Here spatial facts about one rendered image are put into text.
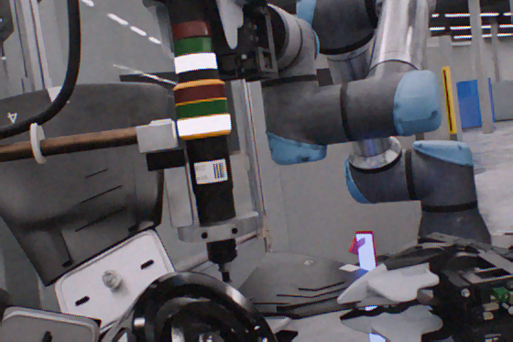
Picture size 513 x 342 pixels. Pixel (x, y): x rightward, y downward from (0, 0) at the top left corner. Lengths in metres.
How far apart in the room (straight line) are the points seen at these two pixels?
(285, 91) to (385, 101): 0.12
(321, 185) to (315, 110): 3.90
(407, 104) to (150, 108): 0.29
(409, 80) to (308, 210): 3.85
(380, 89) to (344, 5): 0.36
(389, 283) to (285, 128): 0.25
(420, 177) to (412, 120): 0.56
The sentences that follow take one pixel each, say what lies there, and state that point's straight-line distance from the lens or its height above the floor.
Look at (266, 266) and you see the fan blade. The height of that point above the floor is 1.19.
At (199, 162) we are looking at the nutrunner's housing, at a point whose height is 1.34.
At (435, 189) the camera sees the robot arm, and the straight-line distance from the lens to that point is 1.22.
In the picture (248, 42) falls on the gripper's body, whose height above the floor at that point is 1.44.
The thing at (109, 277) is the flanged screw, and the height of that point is 1.26.
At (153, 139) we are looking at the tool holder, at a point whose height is 1.36.
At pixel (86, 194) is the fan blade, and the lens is 0.51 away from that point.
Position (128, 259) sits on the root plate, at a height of 1.27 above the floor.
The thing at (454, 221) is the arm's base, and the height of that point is 1.10.
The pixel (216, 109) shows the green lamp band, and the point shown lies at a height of 1.38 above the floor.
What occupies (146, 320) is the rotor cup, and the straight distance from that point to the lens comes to 0.36.
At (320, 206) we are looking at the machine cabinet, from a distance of 4.57.
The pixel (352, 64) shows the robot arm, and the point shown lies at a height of 1.45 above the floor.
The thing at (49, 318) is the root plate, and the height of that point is 1.26.
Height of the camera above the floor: 1.36
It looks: 3 degrees down
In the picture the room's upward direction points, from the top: 8 degrees counter-clockwise
